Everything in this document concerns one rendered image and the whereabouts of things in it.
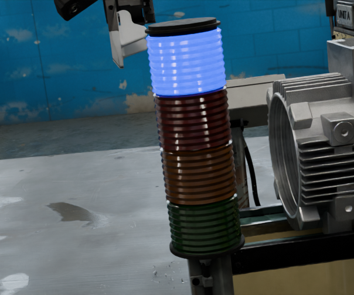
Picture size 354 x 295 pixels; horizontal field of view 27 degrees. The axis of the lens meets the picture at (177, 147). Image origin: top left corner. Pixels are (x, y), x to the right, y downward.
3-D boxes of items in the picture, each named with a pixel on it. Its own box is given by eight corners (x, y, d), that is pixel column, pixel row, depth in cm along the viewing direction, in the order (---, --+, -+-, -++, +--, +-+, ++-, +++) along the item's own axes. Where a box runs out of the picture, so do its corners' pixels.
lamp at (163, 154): (231, 179, 64) (226, 129, 63) (242, 200, 58) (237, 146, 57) (163, 188, 64) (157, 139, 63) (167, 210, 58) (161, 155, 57)
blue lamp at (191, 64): (221, 78, 62) (215, 24, 61) (231, 89, 56) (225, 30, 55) (150, 86, 62) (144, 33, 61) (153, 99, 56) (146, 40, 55)
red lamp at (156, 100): (226, 129, 63) (221, 78, 62) (237, 146, 57) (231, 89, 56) (157, 139, 63) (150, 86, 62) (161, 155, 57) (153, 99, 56)
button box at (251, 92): (286, 123, 114) (279, 93, 116) (292, 102, 108) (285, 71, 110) (176, 137, 113) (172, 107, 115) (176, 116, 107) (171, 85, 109)
